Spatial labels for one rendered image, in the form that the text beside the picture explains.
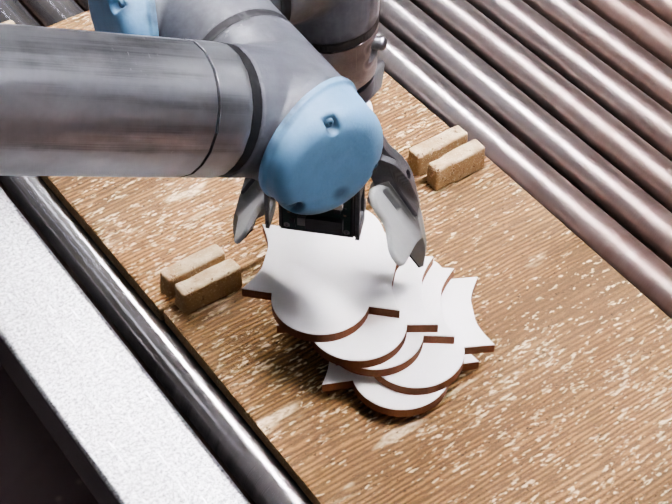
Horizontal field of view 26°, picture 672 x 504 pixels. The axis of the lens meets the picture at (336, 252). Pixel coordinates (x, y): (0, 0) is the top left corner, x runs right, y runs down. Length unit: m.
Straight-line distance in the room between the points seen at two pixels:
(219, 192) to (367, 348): 0.27
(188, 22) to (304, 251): 0.38
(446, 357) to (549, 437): 0.10
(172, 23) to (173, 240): 0.46
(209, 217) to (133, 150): 0.58
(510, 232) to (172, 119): 0.61
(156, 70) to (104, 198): 0.61
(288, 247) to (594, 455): 0.30
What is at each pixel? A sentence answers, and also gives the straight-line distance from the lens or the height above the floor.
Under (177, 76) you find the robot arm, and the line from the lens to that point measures 0.76.
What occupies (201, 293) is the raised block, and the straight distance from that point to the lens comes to 1.23.
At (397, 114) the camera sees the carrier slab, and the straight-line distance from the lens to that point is 1.43.
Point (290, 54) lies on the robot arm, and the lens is 0.82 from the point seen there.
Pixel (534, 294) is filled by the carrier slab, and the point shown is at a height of 0.94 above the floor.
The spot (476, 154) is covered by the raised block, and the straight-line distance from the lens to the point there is 1.35.
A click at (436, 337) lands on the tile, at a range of 1.17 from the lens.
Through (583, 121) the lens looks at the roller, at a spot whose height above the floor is 0.91.
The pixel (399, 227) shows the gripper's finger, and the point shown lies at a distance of 1.11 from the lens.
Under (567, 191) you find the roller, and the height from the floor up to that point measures 0.92.
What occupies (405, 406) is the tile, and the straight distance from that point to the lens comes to 1.15.
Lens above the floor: 1.86
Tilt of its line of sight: 46 degrees down
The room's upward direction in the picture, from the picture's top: straight up
